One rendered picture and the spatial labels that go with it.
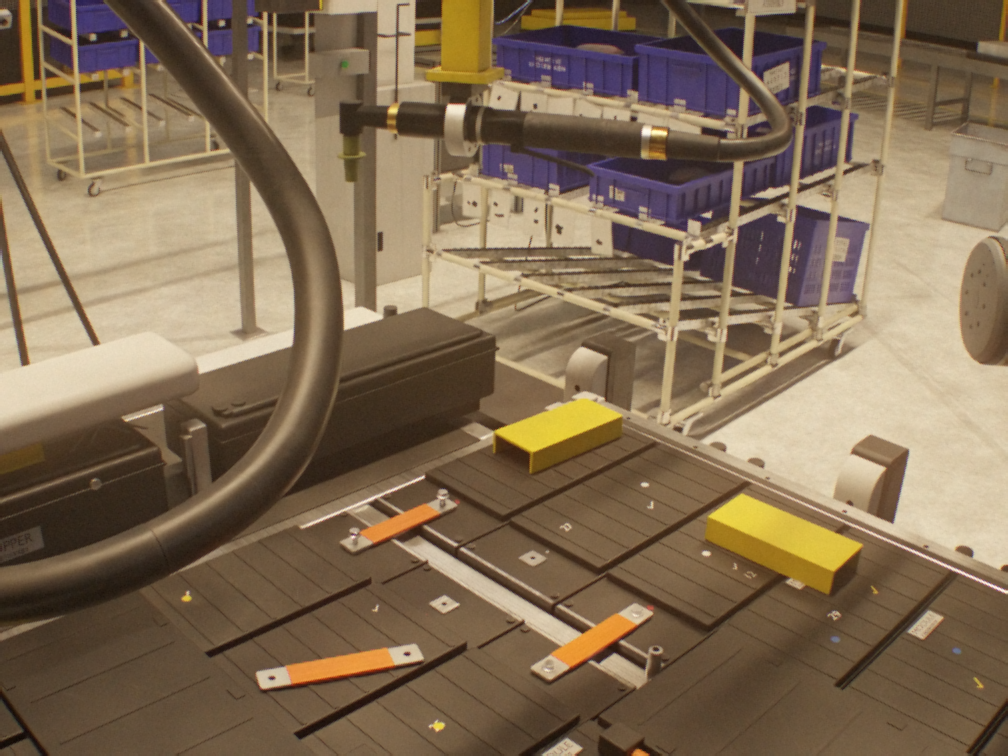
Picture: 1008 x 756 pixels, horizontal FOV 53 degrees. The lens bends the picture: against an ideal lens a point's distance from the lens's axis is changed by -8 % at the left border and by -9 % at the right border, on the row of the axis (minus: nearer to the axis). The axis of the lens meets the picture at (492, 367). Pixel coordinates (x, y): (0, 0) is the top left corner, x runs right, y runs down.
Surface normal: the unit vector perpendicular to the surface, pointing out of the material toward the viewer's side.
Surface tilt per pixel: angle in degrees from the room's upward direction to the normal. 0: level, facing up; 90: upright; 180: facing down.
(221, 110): 74
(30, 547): 90
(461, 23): 90
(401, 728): 0
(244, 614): 0
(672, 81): 95
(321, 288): 39
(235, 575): 0
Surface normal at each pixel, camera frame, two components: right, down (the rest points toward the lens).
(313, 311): -0.25, -0.49
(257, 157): -0.18, 0.04
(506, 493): 0.03, -0.92
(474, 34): -0.29, 0.37
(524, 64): -0.69, 0.34
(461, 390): 0.70, 0.30
